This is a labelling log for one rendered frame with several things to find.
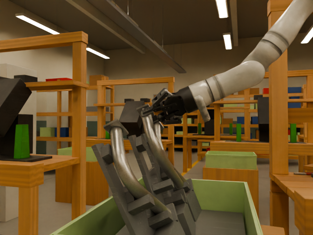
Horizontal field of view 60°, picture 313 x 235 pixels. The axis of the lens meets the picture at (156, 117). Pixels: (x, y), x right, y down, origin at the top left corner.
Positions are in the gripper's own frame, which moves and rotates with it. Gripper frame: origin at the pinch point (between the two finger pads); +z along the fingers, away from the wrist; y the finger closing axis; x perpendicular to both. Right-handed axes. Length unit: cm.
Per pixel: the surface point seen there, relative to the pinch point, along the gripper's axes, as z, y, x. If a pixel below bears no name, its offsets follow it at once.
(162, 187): 3.5, -11.1, 17.6
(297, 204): -37, -65, 10
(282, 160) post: -49, -97, -31
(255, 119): -165, -570, -483
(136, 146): 5.8, -1.3, 8.6
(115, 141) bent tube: 6.3, 11.0, 16.7
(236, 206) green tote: -14, -48, 11
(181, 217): 2.0, -19.7, 23.2
